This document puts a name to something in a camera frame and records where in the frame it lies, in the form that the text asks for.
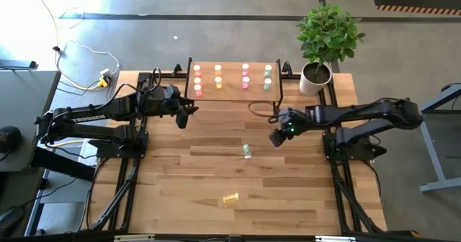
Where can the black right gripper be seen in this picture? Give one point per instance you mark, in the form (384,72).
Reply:
(284,134)

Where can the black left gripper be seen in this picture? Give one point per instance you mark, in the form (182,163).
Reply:
(173,107)

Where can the yellow pill bottle white cap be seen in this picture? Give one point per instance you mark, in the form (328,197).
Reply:
(218,83)
(230,198)

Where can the green pill bottle white cap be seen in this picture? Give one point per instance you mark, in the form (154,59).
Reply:
(267,84)
(247,151)
(268,71)

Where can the bottles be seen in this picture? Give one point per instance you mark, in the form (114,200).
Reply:
(218,71)

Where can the pink pill bottle white cap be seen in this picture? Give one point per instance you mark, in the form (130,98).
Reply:
(245,83)
(245,70)

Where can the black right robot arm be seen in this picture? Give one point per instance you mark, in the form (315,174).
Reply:
(360,111)

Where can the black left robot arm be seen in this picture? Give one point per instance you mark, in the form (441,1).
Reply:
(108,110)

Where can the black table clamp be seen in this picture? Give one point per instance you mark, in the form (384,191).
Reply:
(144,78)

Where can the yellow plug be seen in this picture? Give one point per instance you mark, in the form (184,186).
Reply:
(103,82)

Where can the white power adapter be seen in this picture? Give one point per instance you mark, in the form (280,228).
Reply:
(106,72)

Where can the green plant in white pot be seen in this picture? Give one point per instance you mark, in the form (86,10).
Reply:
(329,33)

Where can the white box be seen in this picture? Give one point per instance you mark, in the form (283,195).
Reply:
(88,152)

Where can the black desk support beam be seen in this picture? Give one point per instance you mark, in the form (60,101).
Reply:
(61,164)

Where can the grey floor plate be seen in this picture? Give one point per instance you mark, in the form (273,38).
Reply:
(68,191)

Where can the small black plug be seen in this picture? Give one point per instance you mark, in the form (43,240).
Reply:
(56,49)

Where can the grey desk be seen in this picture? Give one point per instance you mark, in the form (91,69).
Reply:
(21,98)

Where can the black flat panel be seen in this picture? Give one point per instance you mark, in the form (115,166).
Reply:
(18,65)

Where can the black cap with orange print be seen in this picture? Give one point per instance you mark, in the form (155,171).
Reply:
(9,141)

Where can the black rounded device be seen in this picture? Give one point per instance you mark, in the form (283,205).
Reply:
(10,218)

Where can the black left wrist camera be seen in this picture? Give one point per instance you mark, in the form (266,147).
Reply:
(172,91)

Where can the wooden shelf black metal frame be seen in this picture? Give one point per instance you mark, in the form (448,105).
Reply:
(234,94)

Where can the silver metal bracket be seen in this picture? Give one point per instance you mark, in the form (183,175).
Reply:
(135,238)
(335,239)

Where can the blue-grey metal desk frame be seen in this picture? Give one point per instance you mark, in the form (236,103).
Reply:
(432,152)

